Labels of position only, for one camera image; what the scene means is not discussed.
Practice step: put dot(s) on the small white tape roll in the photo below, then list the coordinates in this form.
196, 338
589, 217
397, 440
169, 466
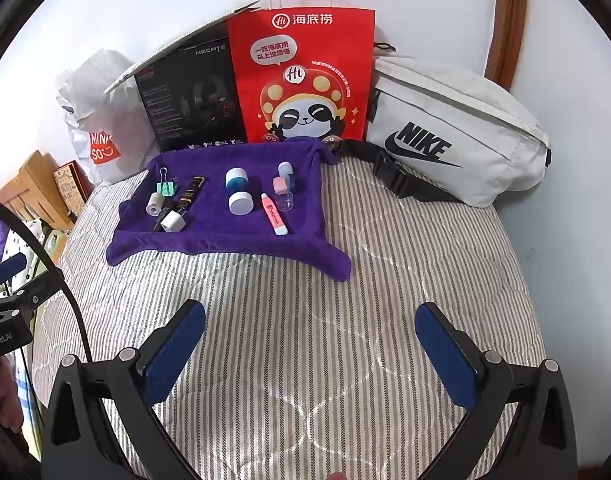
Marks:
154, 205

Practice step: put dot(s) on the white charger plug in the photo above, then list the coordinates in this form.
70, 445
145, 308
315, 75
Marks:
173, 221

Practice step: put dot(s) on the small white usb light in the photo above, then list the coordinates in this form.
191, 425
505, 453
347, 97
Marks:
285, 167

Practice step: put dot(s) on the striped quilt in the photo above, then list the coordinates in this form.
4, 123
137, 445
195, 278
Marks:
310, 385

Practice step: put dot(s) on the wooden door frame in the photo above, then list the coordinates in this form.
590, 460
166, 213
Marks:
510, 20

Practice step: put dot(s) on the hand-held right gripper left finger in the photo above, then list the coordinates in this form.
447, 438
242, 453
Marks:
175, 350

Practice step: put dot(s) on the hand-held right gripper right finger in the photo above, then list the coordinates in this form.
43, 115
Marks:
445, 360

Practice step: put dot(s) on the green cloth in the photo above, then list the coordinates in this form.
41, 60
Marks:
53, 252

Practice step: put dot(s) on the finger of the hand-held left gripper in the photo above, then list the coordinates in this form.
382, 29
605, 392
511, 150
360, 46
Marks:
40, 292
10, 266

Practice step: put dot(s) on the black tube with gold print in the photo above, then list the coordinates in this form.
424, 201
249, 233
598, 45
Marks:
190, 191

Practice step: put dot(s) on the person's left hand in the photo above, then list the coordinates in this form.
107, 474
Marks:
5, 400

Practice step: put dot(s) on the red paper bag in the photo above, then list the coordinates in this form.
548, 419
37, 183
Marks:
310, 60

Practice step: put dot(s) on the green binder clip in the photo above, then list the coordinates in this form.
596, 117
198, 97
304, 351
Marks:
166, 188

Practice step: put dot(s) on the white waist bag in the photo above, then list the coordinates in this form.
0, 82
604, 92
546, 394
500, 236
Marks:
485, 125

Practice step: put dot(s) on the purple towel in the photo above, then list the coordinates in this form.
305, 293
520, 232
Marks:
225, 240

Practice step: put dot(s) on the white plastic shopping bag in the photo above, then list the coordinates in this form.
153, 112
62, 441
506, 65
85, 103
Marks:
110, 110

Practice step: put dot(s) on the pink and blue small bottle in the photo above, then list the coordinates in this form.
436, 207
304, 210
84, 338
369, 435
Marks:
279, 183

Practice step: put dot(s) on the wooden furniture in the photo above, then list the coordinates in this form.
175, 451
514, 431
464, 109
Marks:
30, 180

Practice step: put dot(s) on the small clear jar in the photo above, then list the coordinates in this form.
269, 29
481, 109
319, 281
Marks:
284, 202

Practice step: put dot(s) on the black headset box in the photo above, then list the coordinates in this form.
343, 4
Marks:
185, 105

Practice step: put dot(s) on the brown decorated box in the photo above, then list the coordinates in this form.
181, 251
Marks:
70, 185

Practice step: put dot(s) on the pink highlighter pen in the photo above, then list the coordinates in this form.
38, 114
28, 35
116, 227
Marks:
274, 214

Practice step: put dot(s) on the white spotted cloth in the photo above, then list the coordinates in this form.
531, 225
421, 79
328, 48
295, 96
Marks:
25, 240

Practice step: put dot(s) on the blue and white bottle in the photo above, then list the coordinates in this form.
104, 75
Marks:
238, 187

